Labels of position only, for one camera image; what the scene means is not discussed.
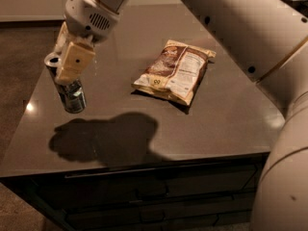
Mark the silver redbull can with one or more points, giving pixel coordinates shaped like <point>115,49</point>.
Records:
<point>72,96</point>

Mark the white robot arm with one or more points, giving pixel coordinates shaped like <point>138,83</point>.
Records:
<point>268,40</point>

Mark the brown chip bag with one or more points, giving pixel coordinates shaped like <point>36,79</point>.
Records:
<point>176,73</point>

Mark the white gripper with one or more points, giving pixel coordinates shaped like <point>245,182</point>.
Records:
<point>87,19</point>

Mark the dark drawer cabinet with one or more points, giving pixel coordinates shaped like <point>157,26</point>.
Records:
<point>169,196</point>

